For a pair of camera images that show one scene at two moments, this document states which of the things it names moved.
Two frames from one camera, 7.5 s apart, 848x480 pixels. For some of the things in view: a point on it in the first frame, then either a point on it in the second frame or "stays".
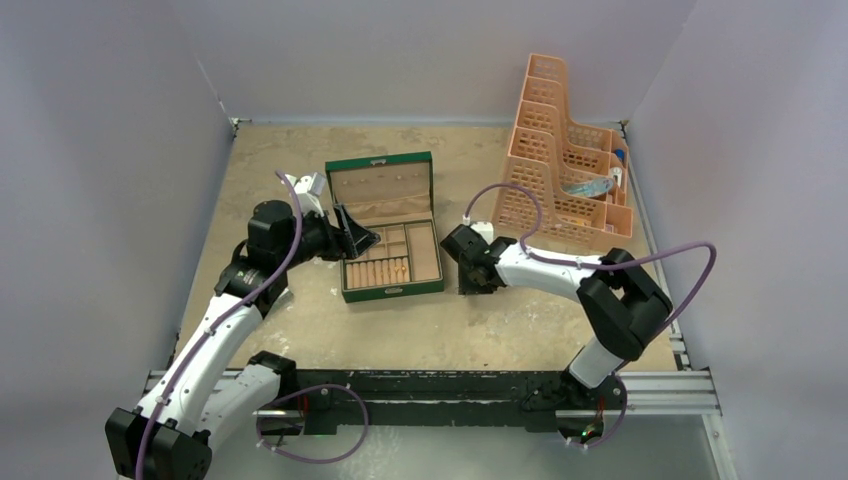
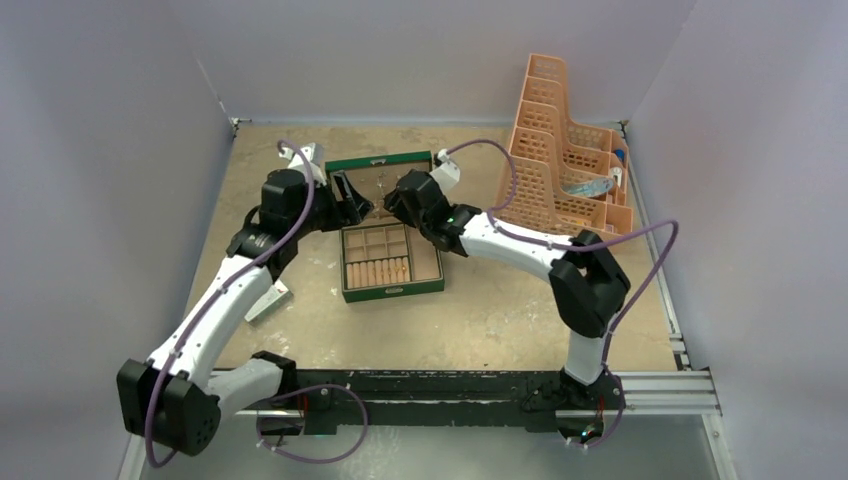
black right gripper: x=468 y=287 -> x=395 y=204
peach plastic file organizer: x=581 y=175 stays
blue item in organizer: x=592 y=188 stays
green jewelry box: x=393 y=195 stays
